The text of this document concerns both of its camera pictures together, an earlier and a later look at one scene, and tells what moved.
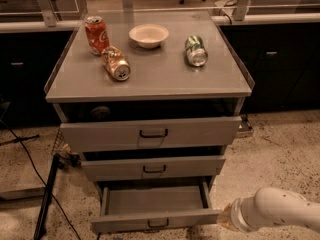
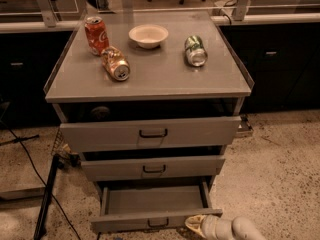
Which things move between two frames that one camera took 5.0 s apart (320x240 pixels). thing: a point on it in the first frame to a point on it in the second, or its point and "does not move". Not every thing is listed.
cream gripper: (237, 213) to (210, 226)
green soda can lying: (195, 50) does not move
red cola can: (97, 34) does not move
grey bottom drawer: (139, 205) does not move
